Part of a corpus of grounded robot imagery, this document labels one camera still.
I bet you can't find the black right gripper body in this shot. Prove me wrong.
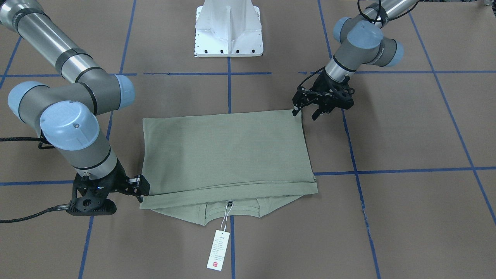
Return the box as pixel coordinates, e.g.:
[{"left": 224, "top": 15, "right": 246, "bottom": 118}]
[{"left": 72, "top": 161, "right": 134, "bottom": 202}]

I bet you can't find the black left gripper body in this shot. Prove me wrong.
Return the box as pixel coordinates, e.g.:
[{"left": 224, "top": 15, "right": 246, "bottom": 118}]
[{"left": 310, "top": 71, "right": 355, "bottom": 111}]

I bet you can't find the olive green long-sleeve shirt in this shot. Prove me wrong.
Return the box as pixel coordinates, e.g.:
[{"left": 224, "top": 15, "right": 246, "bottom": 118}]
[{"left": 140, "top": 110, "right": 318, "bottom": 226}]

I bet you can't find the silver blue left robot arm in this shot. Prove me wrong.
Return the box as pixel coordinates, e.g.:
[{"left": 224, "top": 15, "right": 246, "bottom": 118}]
[{"left": 292, "top": 0, "right": 417, "bottom": 120}]

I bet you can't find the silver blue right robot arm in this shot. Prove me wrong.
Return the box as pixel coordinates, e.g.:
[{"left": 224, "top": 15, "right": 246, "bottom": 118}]
[{"left": 1, "top": 0, "right": 146, "bottom": 201}]

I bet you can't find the white paper clothing tag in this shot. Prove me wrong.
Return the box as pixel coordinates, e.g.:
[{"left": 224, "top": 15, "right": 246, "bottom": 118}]
[{"left": 206, "top": 230, "right": 230, "bottom": 271}]

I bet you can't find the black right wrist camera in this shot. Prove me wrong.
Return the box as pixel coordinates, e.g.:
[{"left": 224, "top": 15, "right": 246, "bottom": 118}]
[{"left": 66, "top": 191, "right": 117, "bottom": 217}]

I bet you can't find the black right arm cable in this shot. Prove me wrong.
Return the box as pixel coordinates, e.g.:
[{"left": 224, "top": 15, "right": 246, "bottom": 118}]
[{"left": 0, "top": 136, "right": 72, "bottom": 224}]

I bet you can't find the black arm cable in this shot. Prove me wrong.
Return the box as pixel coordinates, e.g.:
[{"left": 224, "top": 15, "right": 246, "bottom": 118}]
[
  {"left": 300, "top": 0, "right": 419, "bottom": 91},
  {"left": 0, "top": 136, "right": 72, "bottom": 224}
]

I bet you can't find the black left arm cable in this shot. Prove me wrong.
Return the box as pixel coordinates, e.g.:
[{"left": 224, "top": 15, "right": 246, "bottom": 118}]
[{"left": 300, "top": 0, "right": 419, "bottom": 91}]

